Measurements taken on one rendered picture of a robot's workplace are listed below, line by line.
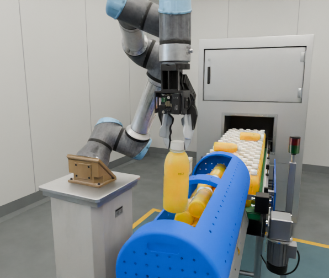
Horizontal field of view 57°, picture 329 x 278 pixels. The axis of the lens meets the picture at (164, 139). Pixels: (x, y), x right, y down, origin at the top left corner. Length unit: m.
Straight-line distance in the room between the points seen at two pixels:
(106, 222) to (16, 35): 3.12
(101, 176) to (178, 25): 0.78
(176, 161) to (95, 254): 0.68
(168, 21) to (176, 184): 0.39
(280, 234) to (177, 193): 1.09
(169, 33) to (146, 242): 0.50
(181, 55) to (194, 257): 0.47
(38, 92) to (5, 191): 1.26
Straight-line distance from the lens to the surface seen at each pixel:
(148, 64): 1.19
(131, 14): 0.83
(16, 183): 4.12
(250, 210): 1.74
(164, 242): 0.77
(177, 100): 0.70
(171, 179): 0.78
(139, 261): 0.83
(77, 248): 1.38
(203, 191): 1.17
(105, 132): 1.36
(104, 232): 1.30
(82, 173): 1.33
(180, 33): 0.72
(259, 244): 2.16
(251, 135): 2.59
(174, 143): 0.77
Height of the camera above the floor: 1.59
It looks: 11 degrees down
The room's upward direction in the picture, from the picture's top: straight up
